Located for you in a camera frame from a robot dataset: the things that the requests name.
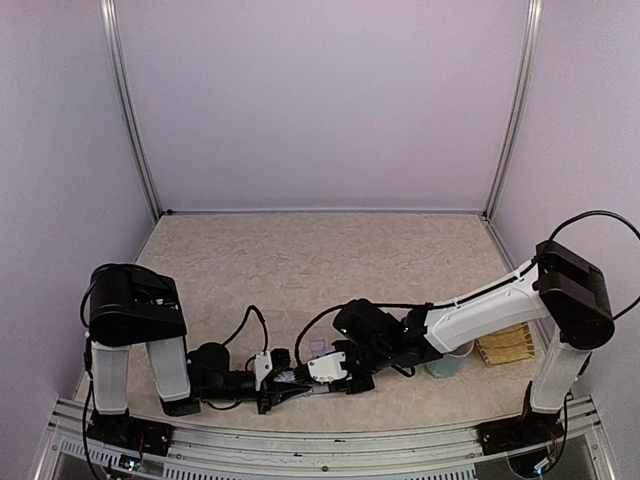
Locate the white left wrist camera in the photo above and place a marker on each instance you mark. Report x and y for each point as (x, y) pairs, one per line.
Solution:
(262, 367)

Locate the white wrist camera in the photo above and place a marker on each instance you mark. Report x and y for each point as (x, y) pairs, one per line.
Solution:
(262, 367)
(329, 368)

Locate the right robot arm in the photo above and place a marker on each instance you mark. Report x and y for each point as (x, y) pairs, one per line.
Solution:
(558, 284)

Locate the lavender folding umbrella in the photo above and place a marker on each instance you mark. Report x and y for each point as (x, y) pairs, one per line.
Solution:
(318, 349)

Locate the light blue ceramic mug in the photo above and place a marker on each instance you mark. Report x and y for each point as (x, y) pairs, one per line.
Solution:
(450, 363)

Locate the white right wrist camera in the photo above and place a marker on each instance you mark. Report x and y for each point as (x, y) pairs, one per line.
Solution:
(329, 368)

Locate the left aluminium frame post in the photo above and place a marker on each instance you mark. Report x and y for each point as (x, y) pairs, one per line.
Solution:
(109, 16)

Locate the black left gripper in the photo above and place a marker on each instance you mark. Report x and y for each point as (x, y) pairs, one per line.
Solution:
(265, 396)

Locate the right aluminium frame post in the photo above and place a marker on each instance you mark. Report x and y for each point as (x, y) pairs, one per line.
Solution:
(531, 31)

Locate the woven bamboo tray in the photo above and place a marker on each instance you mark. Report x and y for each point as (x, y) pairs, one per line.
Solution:
(507, 346)

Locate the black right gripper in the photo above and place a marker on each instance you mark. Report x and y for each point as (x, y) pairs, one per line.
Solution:
(351, 381)

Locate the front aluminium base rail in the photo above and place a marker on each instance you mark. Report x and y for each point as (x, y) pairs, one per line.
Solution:
(207, 452)

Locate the aluminium frame post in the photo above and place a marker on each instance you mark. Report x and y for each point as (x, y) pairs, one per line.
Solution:
(109, 16)
(531, 31)

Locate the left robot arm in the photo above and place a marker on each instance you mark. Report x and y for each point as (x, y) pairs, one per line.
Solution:
(127, 305)

